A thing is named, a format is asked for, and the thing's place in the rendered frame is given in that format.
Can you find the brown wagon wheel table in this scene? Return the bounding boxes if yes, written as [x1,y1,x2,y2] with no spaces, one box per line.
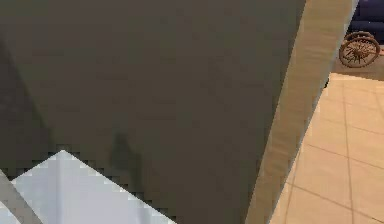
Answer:
[338,30,384,69]

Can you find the dark blue sofa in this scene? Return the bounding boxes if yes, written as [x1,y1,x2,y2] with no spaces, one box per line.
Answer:
[349,0,384,42]

